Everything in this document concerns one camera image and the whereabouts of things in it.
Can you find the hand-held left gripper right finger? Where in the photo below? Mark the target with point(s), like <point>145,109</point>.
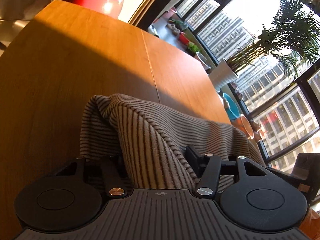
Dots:
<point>193,161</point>

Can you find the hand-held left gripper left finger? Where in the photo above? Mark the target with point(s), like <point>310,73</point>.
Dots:
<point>110,175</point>

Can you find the grey striped garment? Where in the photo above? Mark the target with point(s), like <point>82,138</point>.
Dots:
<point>150,135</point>

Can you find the orange pink basin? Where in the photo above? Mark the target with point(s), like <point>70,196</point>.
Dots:
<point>243,127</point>

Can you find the blue basin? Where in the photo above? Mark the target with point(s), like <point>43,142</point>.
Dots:
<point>232,107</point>

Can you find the white ribbed plant pot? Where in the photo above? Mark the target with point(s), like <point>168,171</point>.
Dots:
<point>222,76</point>

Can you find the white pink basin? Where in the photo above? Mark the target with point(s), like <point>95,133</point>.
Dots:
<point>202,60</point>

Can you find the green leafy plant tray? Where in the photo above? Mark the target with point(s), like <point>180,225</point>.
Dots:
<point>192,48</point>

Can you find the small red basin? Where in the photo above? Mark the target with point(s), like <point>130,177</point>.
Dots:
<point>183,38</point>

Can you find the tall green palm plant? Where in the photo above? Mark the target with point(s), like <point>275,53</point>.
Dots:
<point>282,42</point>

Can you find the light shoe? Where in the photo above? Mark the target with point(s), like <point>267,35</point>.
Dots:
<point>177,31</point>
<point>171,27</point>

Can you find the green toy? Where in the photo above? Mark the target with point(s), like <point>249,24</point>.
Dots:
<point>181,24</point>

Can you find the pink bucket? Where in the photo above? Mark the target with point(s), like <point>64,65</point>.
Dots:
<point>172,10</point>

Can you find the brown curtain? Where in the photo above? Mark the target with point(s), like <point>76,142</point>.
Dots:
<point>143,15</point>

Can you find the grey beige sofa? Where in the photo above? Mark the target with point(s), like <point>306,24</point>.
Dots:
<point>20,0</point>

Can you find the black window frame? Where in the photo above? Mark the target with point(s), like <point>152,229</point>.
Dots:
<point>302,81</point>

